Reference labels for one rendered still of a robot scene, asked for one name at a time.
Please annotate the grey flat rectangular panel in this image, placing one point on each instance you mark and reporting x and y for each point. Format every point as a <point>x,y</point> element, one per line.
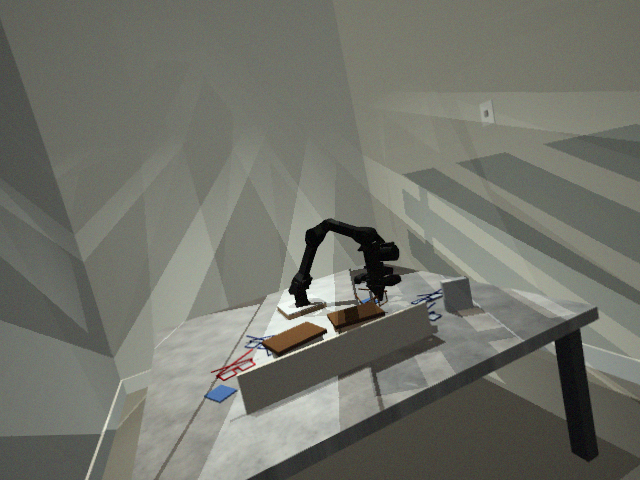
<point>319,362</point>

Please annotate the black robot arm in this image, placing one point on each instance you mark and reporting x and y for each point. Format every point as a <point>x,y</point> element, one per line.
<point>373,252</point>

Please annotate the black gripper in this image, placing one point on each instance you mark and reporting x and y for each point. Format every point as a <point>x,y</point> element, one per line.
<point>375,280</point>

